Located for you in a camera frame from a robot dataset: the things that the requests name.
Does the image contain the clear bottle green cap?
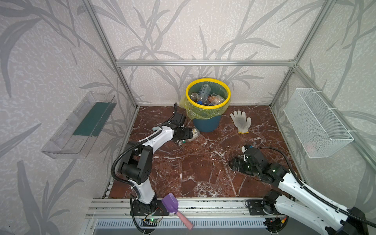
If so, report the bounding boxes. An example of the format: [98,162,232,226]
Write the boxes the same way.
[178,127,201,146]

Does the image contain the square clear bottle blue cap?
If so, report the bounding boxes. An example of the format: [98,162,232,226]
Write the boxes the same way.
[197,84,211,105]

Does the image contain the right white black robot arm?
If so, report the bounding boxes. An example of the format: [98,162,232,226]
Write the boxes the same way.
[229,145,376,235]

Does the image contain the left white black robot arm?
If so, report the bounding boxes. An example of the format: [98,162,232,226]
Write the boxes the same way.
[111,103,193,206]

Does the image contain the yellow plastic bin liner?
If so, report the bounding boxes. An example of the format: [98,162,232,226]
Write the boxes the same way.
[179,78,231,120]

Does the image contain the teal bin with yellow rim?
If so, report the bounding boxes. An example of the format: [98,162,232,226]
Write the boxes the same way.
[180,78,231,133]

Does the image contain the white knitted work glove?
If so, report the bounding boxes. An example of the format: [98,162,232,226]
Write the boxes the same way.
[230,110,252,134]

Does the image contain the white wire mesh basket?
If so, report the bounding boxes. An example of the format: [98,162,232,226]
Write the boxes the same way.
[284,88,354,159]

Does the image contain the purple scoop with pink handle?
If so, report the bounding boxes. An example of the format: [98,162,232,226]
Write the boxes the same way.
[162,193,194,230]

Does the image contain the green circuit board with wires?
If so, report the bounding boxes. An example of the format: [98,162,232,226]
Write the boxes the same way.
[142,217,163,226]

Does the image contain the clear acrylic wall shelf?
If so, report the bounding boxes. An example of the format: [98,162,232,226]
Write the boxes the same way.
[41,92,117,159]

